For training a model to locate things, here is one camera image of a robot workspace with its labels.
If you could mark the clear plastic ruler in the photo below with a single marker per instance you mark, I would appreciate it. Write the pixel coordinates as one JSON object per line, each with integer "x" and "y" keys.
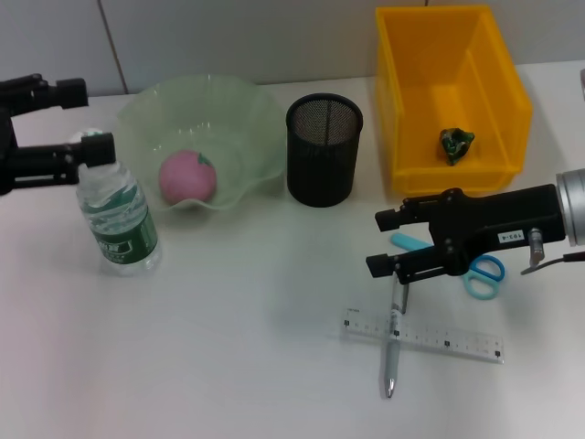
{"x": 434, "y": 338}

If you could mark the clear water bottle green label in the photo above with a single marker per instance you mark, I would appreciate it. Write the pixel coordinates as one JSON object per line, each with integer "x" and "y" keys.
{"x": 123, "y": 238}

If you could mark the pink toy peach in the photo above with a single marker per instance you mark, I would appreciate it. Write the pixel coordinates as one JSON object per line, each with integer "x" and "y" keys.
{"x": 183, "y": 178}

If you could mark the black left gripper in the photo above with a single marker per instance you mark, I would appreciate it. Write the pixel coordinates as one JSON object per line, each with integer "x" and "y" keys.
{"x": 7, "y": 151}

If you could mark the silver grey pen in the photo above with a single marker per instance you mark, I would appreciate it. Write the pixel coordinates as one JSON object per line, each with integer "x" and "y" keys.
{"x": 393, "y": 356}

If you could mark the yellow plastic bin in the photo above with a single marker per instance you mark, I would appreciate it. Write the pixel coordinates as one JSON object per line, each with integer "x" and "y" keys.
{"x": 457, "y": 91}

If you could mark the blue scissors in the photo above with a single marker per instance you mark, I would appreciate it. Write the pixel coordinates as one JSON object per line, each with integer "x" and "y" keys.
{"x": 407, "y": 241}

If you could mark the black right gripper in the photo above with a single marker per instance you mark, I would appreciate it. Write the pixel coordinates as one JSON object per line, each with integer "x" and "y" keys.
{"x": 493, "y": 219}

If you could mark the green glass fruit bowl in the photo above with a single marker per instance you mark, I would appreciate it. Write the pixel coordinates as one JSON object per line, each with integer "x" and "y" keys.
{"x": 237, "y": 128}

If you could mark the black mesh pen holder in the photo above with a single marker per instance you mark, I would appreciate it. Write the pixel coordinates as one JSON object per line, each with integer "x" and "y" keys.
{"x": 320, "y": 164}

